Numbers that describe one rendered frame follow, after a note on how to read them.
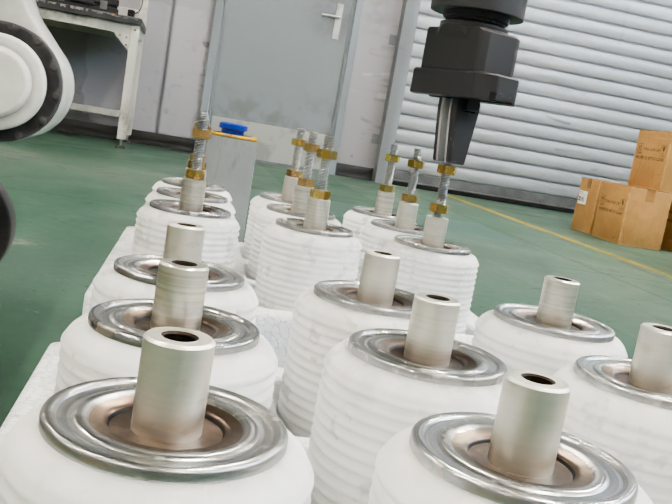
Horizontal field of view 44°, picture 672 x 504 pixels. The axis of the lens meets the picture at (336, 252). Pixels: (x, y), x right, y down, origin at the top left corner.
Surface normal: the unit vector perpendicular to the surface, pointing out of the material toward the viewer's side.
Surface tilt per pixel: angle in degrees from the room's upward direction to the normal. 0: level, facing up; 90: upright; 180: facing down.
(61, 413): 4
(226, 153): 90
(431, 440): 4
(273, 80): 90
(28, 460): 42
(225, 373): 57
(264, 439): 4
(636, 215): 90
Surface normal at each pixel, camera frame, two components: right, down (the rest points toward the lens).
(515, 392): -0.72, -0.02
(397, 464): -0.53, -0.80
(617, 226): -0.97, -0.14
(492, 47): 0.54, 0.22
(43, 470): -0.29, -0.71
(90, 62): 0.18, 0.18
